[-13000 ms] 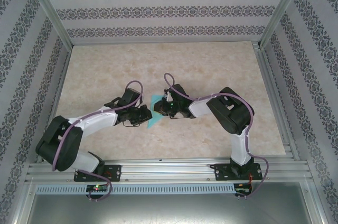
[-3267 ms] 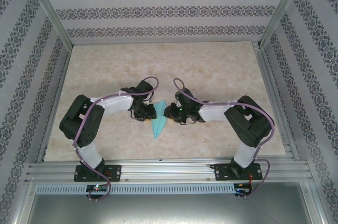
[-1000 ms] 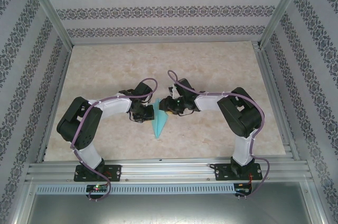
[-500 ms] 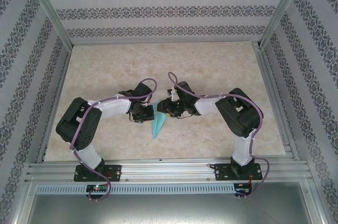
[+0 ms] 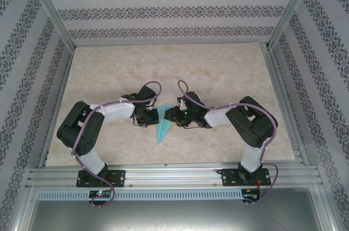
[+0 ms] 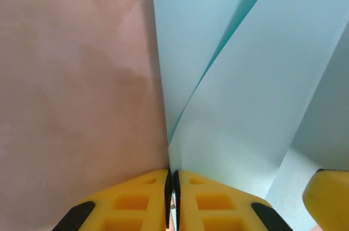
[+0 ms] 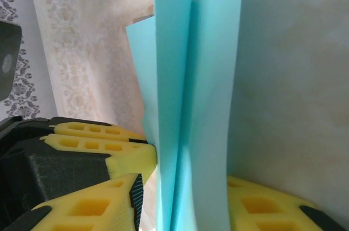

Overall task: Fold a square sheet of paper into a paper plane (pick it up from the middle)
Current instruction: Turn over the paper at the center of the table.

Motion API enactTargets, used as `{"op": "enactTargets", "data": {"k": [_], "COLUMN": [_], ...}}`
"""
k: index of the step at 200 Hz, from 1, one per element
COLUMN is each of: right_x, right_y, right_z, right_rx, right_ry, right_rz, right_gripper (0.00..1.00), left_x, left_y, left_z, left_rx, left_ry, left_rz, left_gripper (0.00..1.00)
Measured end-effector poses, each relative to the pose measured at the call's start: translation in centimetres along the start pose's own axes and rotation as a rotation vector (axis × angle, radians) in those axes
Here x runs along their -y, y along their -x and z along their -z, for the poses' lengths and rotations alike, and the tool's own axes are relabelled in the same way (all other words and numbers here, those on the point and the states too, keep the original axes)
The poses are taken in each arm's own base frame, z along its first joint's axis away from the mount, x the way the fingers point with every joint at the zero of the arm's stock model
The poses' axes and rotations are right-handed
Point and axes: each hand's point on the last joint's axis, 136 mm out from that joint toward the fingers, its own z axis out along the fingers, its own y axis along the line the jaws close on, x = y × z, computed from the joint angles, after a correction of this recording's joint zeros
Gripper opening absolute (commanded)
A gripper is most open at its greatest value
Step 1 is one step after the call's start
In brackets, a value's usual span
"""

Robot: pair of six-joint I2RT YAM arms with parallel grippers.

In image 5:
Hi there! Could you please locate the slotted grey cable duct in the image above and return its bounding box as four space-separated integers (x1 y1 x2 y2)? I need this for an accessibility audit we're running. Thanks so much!
37 189 243 201

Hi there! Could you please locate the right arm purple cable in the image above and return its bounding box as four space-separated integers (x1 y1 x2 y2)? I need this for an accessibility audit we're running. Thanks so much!
177 80 279 206

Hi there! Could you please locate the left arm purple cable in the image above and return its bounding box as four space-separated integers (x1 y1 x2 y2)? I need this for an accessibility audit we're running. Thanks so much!
70 80 163 209

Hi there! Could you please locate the aluminium frame post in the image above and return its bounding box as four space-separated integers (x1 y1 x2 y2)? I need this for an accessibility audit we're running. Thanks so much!
27 0 76 49
267 0 320 51

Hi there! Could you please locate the light blue paper sheet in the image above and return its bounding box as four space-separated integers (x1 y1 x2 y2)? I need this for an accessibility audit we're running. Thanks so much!
155 102 175 144

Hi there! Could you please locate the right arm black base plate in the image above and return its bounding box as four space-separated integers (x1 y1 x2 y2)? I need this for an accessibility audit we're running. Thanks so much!
221 168 270 187

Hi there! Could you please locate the aluminium mounting rail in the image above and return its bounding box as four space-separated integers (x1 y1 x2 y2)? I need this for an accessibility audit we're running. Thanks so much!
26 161 324 188

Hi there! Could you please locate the grey metal sheet panel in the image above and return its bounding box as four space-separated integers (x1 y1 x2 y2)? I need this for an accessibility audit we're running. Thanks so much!
27 187 336 231

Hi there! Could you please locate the aluminium side rail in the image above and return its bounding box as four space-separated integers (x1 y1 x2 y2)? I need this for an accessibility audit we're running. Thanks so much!
37 47 76 169
264 44 311 166

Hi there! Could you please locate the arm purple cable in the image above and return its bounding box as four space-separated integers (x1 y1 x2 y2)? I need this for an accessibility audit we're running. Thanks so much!
70 80 163 209
177 80 279 206

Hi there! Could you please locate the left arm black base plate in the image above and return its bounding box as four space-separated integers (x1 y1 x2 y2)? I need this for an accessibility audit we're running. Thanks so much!
76 169 126 188

